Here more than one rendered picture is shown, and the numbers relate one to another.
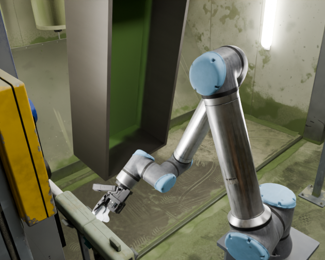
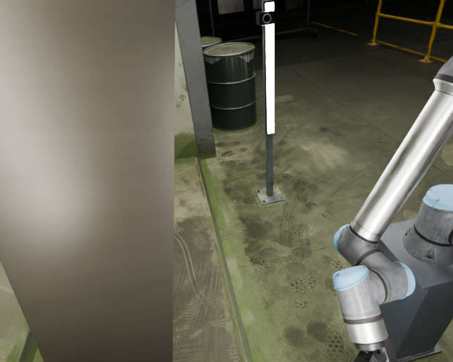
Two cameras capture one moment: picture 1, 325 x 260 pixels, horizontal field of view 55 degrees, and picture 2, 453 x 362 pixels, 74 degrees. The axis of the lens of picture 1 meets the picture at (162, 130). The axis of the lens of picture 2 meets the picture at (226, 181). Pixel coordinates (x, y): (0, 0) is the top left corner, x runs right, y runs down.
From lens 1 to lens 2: 1.33 m
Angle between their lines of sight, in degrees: 48
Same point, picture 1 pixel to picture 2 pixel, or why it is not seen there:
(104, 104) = (166, 263)
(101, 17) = (146, 73)
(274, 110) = not seen: hidden behind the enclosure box
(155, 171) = (396, 278)
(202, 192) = (208, 269)
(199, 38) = not seen: hidden behind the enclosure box
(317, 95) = (198, 113)
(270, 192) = not seen: outside the picture
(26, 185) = not seen: outside the picture
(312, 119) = (201, 137)
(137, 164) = (374, 292)
